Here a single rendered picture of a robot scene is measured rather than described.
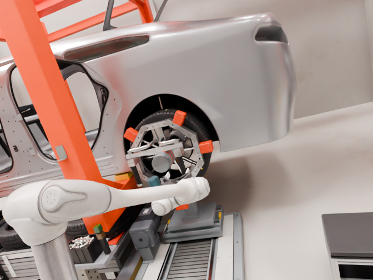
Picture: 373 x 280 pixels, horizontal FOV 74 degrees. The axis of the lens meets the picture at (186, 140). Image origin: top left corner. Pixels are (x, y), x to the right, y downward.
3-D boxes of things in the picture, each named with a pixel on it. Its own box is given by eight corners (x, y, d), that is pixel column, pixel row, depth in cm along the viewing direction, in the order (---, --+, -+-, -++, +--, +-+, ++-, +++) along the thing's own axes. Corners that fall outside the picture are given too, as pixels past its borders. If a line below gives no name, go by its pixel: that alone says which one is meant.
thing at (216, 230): (224, 212, 236) (221, 203, 233) (222, 236, 202) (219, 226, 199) (175, 219, 248) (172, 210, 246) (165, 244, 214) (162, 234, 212)
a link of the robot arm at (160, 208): (162, 205, 132) (185, 198, 128) (154, 222, 117) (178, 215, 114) (154, 187, 130) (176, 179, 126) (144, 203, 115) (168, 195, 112)
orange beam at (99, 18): (140, 8, 398) (137, 0, 395) (137, 6, 388) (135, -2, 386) (50, 43, 442) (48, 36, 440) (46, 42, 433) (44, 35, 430)
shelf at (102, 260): (118, 248, 168) (116, 244, 167) (105, 267, 152) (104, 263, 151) (65, 254, 179) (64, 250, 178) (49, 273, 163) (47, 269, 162)
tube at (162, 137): (184, 135, 181) (180, 121, 179) (178, 143, 163) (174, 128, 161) (162, 140, 186) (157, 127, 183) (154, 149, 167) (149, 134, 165)
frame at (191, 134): (210, 179, 194) (191, 112, 181) (209, 183, 188) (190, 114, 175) (147, 190, 207) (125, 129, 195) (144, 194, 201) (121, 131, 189)
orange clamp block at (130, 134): (140, 132, 195) (130, 126, 195) (136, 135, 187) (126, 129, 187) (136, 140, 197) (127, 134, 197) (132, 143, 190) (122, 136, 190)
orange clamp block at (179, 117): (182, 124, 186) (186, 113, 183) (180, 126, 179) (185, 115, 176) (174, 120, 187) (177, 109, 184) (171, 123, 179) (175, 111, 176)
